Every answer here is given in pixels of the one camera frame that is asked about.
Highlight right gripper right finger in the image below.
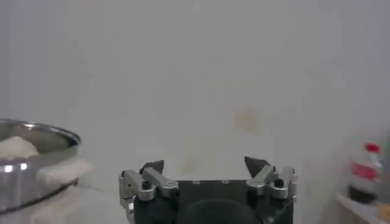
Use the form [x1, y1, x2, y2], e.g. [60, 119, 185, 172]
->
[243, 155, 299, 201]

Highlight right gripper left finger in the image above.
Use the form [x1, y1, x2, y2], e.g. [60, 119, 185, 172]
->
[118, 159, 180, 211]

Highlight white steamed bun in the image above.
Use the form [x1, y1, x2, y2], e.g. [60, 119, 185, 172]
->
[0, 135, 40, 159]

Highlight white electric cooker base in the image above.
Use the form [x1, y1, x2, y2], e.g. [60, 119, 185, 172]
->
[0, 157, 94, 224]

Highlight white side table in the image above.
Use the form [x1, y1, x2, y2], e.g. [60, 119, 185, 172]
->
[334, 192, 390, 224]

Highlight small black object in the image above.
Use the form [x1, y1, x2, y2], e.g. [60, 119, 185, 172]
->
[349, 184, 378, 204]

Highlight clear bottle red cap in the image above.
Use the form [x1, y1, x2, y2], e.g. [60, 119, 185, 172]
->
[349, 142, 383, 195]

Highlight round orange item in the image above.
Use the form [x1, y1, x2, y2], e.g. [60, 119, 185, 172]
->
[377, 203, 390, 222]

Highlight perforated steel steamer pot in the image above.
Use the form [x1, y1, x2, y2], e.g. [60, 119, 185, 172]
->
[0, 118, 82, 214]

